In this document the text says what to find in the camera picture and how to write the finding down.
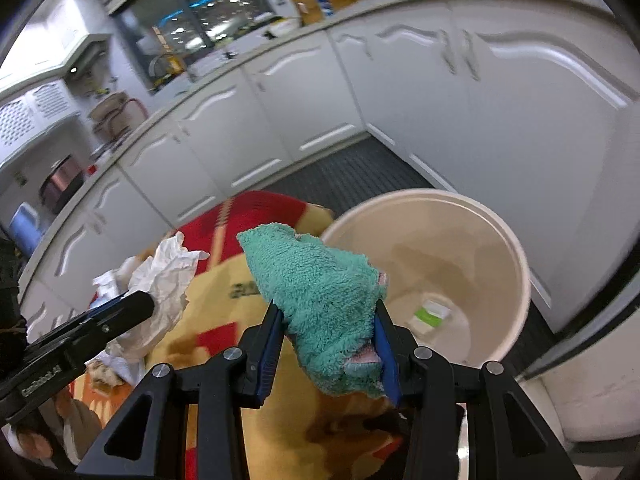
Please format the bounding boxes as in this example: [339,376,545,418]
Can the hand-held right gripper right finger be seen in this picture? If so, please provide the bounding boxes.
[372,299,583,480]

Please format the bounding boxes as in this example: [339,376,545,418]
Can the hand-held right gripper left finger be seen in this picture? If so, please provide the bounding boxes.
[75,301,287,480]

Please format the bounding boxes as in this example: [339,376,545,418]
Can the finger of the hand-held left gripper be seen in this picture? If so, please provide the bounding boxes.
[60,294,132,333]
[75,291,156,359]

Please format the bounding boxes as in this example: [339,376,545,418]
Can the white tissue paper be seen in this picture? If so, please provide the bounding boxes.
[92,232,211,376]

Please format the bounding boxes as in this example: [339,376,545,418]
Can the green terry towel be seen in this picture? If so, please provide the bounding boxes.
[236,222,390,400]

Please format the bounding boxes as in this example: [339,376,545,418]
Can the beige plastic bin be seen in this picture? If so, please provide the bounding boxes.
[320,188,531,368]

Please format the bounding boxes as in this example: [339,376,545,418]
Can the small green white packet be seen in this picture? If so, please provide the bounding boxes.
[411,299,453,333]

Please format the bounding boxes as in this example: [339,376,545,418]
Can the red yellow printed blanket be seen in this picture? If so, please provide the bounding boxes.
[50,190,471,480]

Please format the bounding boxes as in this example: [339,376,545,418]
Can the light blue kettle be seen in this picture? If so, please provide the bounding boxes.
[10,202,43,256]

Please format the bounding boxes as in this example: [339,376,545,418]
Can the copper coloured cooking pot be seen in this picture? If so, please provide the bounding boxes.
[39,157,83,211]

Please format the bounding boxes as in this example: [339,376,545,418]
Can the beige clay pot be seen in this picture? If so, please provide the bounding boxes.
[90,92,146,141]

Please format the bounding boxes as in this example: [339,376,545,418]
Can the black ribbed floor mat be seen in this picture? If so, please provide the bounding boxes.
[235,136,558,361]

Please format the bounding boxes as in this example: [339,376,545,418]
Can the white lattice range hood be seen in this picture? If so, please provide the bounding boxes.
[0,77,83,171]

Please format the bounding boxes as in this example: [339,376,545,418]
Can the yellow oil bottle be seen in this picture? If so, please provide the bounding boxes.
[150,55,183,86]

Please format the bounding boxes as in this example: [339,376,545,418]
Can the white kitchen base cabinets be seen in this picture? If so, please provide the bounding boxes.
[15,0,640,331]

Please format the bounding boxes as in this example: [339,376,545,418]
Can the kitchen window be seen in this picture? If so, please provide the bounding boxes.
[112,0,281,93]

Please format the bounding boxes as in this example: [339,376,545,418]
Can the white bowl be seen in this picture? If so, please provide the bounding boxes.
[267,17,303,38]

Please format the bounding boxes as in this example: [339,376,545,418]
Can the cardboard box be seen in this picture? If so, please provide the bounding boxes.
[290,0,366,26]

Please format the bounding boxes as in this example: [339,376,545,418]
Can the white wall cabinet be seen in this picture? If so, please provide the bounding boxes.
[0,0,113,88]

